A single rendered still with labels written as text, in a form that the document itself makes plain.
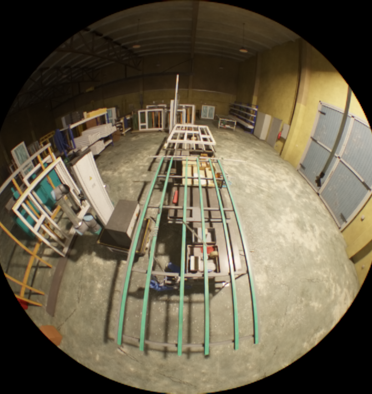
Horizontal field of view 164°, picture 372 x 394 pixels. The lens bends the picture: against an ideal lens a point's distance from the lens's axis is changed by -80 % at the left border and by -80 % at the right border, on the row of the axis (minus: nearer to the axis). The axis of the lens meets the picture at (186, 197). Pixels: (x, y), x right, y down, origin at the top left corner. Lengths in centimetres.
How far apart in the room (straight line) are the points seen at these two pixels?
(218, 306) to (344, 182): 586
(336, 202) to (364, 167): 192
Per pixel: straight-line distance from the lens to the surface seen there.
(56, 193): 174
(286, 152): 820
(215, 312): 228
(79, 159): 158
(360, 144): 630
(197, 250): 176
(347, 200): 617
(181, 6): 950
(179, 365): 250
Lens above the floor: 221
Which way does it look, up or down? 44 degrees down
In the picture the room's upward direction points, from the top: 3 degrees clockwise
